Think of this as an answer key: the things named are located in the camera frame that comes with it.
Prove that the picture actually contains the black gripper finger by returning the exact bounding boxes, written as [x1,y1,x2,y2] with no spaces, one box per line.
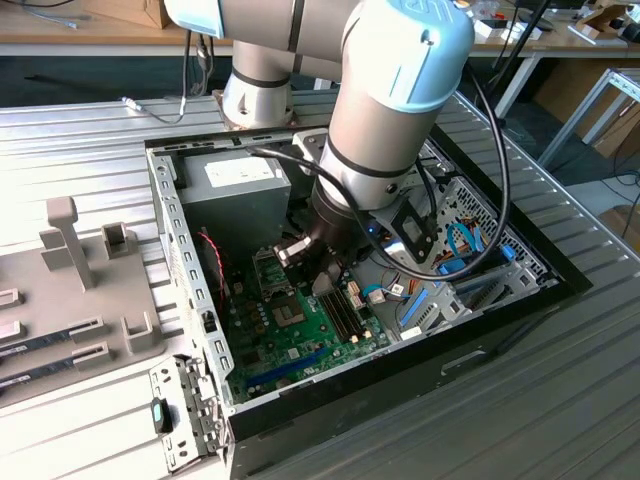
[276,237,314,289]
[312,259,346,296]

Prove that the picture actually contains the CPU socket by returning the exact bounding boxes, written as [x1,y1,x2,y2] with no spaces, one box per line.
[251,245,294,298]

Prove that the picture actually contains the black RAM slot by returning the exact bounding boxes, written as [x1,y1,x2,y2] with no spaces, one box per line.
[333,289,362,340]
[327,292,357,342]
[322,294,351,344]
[339,287,368,337]

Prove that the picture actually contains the green motherboard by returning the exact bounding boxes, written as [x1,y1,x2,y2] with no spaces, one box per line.
[224,243,395,404]

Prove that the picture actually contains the grey power supply unit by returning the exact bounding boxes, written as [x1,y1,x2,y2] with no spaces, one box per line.
[177,145,293,261]

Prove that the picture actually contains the blue expansion slot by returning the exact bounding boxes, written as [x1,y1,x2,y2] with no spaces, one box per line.
[243,347,331,388]

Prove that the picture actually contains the hard disk in blue carrier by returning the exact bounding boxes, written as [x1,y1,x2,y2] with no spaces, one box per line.
[430,243,519,296]

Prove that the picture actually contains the grey metal disk bay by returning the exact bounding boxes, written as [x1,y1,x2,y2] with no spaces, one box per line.
[397,269,561,344]

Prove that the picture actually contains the black open PC case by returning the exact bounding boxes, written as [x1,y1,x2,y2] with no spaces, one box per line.
[143,113,594,480]

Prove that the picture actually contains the perforated metal drive cage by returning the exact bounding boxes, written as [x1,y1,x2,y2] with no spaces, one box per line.
[434,175,560,301]

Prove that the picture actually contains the grey parts rack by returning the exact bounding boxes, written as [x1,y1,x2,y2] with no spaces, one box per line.
[0,195,169,407]

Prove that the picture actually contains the small white box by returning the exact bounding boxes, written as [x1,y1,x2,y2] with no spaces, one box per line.
[472,18,507,39]
[499,24,544,43]

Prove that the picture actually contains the black slanted pole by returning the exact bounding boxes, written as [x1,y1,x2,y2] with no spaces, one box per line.
[473,0,555,121]

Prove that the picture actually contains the brown cardboard sheet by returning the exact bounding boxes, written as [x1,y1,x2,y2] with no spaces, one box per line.
[532,62,640,161]

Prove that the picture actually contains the dark RAM stick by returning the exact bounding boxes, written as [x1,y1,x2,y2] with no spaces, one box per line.
[0,329,74,359]
[0,355,77,389]

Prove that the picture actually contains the long wooden desk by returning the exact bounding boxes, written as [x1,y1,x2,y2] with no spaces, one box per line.
[0,0,640,119]

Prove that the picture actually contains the open brown cardboard box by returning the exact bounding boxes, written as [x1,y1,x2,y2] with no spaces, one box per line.
[582,2,640,42]

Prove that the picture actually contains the metal socket cover frame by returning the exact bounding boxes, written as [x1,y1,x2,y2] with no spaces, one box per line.
[271,297,306,328]

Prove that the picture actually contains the blue wire with white plug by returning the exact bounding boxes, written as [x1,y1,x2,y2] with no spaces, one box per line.
[360,282,387,305]

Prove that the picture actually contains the red black twisted wire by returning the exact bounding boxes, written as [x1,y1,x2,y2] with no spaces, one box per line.
[197,227,232,301]

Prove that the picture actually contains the black square wrist camera frame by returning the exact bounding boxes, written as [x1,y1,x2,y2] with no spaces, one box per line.
[378,200,438,267]

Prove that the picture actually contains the orange black wire bundle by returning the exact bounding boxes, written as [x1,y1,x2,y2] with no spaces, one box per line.
[379,269,444,299]

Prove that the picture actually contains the blue plastic rail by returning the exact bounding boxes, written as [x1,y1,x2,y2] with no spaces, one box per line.
[398,288,430,330]

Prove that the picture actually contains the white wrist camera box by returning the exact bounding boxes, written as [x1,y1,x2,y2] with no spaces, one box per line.
[291,129,332,169]

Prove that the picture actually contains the thick black camera cable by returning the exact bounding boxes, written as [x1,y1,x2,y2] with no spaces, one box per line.
[247,69,511,282]

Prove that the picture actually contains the blue SATA wire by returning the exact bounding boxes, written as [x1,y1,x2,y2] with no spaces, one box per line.
[445,222,476,262]
[467,223,490,257]

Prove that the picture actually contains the metal expansion card bracket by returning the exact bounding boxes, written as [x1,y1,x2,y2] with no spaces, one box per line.
[148,353,235,474]

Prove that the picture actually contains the black teal bracket latch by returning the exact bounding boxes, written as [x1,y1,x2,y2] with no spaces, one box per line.
[150,397,174,434]

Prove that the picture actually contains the robot signal cable with clip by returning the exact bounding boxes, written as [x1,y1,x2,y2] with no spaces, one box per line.
[121,29,214,126]

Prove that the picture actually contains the aluminium profile frame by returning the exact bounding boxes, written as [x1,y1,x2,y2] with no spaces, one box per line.
[537,67,640,171]

